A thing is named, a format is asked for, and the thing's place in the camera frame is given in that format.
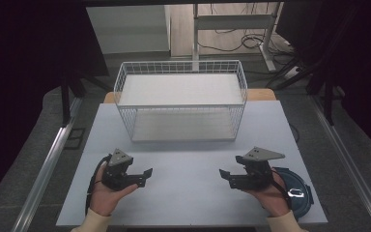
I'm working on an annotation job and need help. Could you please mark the metal floor rail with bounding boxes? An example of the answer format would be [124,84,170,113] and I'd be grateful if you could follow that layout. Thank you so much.
[11,96,84,232]
[308,95,371,232]

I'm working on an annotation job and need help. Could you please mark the black floor cables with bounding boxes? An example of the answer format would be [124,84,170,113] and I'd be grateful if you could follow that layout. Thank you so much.
[197,28,301,67]

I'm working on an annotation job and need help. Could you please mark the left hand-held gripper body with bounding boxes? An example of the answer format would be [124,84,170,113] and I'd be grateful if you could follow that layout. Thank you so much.
[100,148,135,191]

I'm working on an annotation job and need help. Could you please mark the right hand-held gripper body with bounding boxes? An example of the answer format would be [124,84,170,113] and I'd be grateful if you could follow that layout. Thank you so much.
[235,146,286,190]

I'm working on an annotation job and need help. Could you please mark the white table cover sheet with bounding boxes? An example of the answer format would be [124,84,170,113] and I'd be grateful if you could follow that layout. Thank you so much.
[55,100,329,227]

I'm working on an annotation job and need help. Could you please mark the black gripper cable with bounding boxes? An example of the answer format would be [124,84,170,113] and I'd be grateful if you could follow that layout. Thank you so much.
[270,167,294,211]
[84,154,113,216]

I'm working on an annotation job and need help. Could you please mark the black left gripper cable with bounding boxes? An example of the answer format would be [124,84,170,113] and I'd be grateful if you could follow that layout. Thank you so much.
[84,154,113,216]

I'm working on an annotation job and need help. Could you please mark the black curtain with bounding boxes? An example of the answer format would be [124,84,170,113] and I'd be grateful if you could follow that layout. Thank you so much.
[275,0,371,162]
[0,0,110,209]

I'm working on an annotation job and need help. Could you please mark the white wire basket shelf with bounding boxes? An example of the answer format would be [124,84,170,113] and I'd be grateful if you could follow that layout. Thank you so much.
[113,59,248,143]

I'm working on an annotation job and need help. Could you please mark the dark blue round lid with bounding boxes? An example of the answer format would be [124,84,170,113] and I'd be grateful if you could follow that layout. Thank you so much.
[271,166,314,220]

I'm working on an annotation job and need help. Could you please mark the white power strip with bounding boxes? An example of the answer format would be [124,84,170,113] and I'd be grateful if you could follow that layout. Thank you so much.
[282,65,301,80]

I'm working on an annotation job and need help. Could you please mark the white cabinet panel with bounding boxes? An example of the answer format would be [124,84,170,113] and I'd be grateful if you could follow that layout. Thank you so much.
[85,4,172,56]

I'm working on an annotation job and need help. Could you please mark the person's right hand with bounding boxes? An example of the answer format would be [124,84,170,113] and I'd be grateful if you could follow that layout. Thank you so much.
[242,167,293,218]

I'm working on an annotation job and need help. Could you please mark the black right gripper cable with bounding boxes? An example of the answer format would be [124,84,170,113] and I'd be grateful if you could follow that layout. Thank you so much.
[270,167,294,211]

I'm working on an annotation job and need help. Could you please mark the person's left hand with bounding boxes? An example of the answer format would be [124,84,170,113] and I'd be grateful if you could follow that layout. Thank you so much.
[89,162,139,218]

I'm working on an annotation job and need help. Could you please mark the black stand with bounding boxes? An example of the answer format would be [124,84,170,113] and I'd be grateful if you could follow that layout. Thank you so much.
[59,71,112,129]
[265,56,347,127]

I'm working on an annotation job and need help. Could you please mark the white desk frame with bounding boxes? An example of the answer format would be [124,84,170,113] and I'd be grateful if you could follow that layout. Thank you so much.
[191,2,284,73]

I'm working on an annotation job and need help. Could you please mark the black square floor frame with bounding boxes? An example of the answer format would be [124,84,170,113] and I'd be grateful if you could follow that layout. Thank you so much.
[63,127,87,151]

